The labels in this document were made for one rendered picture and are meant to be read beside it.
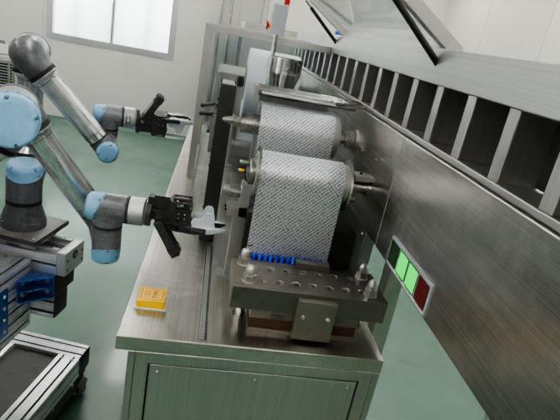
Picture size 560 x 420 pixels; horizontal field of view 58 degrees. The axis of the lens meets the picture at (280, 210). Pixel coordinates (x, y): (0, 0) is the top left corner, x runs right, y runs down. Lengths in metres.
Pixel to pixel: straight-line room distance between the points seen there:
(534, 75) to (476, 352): 0.44
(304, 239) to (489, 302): 0.67
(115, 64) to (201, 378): 5.98
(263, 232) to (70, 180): 0.54
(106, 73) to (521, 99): 6.43
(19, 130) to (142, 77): 5.75
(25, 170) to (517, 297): 1.55
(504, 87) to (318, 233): 0.68
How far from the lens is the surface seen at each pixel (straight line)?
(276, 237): 1.40
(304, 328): 1.29
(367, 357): 1.34
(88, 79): 7.11
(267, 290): 1.25
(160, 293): 1.38
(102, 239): 1.39
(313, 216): 1.39
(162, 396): 1.36
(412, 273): 1.11
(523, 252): 0.81
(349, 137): 1.65
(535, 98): 0.87
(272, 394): 1.36
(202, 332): 1.28
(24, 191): 1.90
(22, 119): 1.25
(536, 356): 0.78
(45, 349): 2.36
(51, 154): 1.43
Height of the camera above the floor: 1.62
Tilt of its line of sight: 19 degrees down
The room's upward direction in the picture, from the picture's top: 11 degrees clockwise
